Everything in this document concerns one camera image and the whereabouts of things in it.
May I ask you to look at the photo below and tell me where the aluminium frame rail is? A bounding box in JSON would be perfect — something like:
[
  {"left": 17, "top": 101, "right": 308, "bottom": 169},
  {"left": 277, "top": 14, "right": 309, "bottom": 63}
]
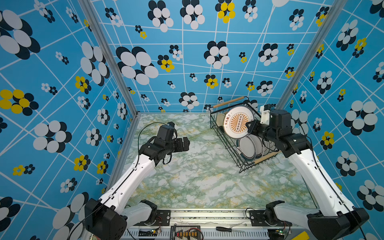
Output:
[{"left": 80, "top": 207, "right": 343, "bottom": 240}]

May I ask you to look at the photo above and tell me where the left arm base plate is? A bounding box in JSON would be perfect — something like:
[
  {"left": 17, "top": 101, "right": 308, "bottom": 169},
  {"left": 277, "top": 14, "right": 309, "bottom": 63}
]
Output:
[{"left": 135, "top": 210, "right": 171, "bottom": 227}]

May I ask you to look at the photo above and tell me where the left wooden rack handle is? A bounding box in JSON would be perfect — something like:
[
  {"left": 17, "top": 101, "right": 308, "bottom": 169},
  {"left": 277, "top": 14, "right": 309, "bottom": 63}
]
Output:
[{"left": 213, "top": 96, "right": 246, "bottom": 109}]

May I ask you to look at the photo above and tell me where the small circuit board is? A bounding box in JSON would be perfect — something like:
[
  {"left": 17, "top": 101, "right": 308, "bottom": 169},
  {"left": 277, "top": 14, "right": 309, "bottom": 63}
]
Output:
[{"left": 138, "top": 229, "right": 159, "bottom": 237}]

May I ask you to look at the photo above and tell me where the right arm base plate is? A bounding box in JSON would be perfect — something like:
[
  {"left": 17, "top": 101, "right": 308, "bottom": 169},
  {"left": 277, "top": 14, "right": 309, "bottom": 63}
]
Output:
[{"left": 246, "top": 210, "right": 292, "bottom": 228}]

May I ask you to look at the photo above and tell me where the black wire dish rack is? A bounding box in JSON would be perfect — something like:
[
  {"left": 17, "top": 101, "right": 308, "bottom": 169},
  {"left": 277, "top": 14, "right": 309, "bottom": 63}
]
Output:
[{"left": 210, "top": 97, "right": 279, "bottom": 173}]

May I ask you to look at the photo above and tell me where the white plate with emblem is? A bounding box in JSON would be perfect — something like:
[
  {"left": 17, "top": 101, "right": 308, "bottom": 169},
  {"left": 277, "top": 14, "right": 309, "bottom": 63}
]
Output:
[{"left": 263, "top": 140, "right": 276, "bottom": 156}]

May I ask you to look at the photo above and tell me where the orange sunburst plate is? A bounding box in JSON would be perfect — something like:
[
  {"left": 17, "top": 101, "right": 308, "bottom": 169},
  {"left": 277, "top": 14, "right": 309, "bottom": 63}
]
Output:
[{"left": 223, "top": 106, "right": 255, "bottom": 139}]

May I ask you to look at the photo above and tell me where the wooden rack handle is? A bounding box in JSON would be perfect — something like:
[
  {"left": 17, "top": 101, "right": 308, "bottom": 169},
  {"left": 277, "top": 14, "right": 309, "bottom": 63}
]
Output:
[
  {"left": 213, "top": 96, "right": 246, "bottom": 109},
  {"left": 254, "top": 151, "right": 281, "bottom": 165}
]

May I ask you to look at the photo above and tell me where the yellow paper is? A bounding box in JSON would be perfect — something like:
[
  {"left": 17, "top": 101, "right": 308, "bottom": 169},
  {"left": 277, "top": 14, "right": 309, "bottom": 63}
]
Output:
[{"left": 292, "top": 231, "right": 310, "bottom": 240}]

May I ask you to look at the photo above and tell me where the right wooden rack handle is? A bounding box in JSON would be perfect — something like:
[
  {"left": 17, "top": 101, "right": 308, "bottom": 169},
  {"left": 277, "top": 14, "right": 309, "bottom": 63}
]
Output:
[{"left": 254, "top": 151, "right": 281, "bottom": 165}]

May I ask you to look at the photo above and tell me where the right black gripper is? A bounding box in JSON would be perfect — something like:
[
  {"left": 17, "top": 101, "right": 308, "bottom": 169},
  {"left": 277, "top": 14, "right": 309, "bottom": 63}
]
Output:
[{"left": 245, "top": 120, "right": 278, "bottom": 145}]

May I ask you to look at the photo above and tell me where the green red rim plate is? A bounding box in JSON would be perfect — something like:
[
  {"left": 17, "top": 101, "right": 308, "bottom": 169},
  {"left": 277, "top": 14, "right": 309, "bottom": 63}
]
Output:
[
  {"left": 236, "top": 136, "right": 256, "bottom": 162},
  {"left": 253, "top": 136, "right": 265, "bottom": 159}
]

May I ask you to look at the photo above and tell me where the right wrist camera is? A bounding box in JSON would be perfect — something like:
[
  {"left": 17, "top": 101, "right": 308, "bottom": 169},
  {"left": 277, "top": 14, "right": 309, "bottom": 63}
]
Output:
[{"left": 260, "top": 104, "right": 271, "bottom": 125}]

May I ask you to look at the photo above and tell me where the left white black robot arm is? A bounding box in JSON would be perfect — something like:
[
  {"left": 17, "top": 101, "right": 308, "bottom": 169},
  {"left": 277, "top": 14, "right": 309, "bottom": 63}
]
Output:
[{"left": 81, "top": 122, "right": 190, "bottom": 240}]

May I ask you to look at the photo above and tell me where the black terminal block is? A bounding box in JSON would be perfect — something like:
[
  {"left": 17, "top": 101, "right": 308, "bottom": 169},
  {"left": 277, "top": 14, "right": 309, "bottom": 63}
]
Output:
[{"left": 170, "top": 226, "right": 204, "bottom": 240}]

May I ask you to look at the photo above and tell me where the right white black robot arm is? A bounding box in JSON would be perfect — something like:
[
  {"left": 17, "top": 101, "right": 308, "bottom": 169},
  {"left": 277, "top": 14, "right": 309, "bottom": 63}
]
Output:
[{"left": 246, "top": 110, "right": 370, "bottom": 240}]

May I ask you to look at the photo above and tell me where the cream plate with flower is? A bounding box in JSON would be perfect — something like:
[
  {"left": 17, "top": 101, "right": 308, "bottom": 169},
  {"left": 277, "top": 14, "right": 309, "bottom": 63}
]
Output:
[{"left": 216, "top": 113, "right": 225, "bottom": 127}]

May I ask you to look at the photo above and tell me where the black screwdriver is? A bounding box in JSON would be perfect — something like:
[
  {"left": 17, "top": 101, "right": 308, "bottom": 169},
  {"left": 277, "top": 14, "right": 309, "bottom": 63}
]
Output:
[{"left": 216, "top": 227, "right": 244, "bottom": 233}]

